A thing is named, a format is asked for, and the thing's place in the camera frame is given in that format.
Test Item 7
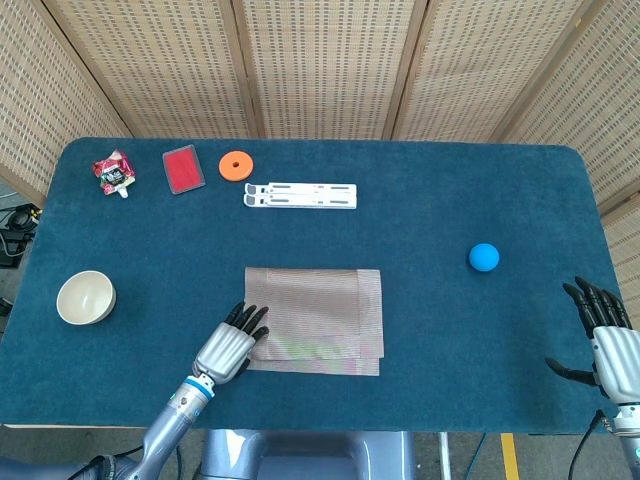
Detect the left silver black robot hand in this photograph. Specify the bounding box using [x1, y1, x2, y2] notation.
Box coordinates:
[191, 301, 271, 387]

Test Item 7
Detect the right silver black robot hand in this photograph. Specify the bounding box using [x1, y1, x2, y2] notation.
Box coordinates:
[544, 276, 640, 406]

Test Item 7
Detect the brown woven placemat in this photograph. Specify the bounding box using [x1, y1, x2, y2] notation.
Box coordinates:
[243, 266, 386, 377]

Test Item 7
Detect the beige round bowl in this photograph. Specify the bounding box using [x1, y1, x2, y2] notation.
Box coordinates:
[55, 270, 118, 326]

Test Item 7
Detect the grey-blue robot torso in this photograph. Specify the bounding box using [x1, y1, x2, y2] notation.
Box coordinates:
[197, 429, 419, 480]

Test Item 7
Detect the blue ball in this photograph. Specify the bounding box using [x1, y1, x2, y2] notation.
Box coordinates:
[468, 243, 501, 274]

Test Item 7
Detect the white folding laptop stand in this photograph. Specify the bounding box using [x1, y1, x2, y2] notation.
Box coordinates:
[243, 182, 359, 211]

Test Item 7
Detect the orange foam disc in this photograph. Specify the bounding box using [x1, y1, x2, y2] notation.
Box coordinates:
[218, 150, 254, 182]

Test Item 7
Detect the red ink pad case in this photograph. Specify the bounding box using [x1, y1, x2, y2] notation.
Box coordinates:
[161, 143, 207, 196]

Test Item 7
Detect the blue carpet table cover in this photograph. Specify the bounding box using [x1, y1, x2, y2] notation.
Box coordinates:
[0, 137, 626, 435]

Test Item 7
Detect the white table leg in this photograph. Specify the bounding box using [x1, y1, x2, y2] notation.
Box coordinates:
[437, 432, 454, 480]

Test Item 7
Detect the red crumpled spout pouch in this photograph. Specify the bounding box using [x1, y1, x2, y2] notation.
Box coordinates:
[91, 148, 137, 199]

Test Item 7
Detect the woven bamboo screen panel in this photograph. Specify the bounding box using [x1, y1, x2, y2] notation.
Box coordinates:
[384, 0, 609, 144]
[42, 0, 264, 140]
[492, 0, 640, 321]
[0, 0, 134, 209]
[232, 0, 429, 141]

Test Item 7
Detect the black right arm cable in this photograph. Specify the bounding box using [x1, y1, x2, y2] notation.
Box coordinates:
[567, 409, 609, 480]

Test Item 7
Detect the black floor equipment with cables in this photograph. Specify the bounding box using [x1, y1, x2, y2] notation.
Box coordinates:
[0, 203, 42, 269]

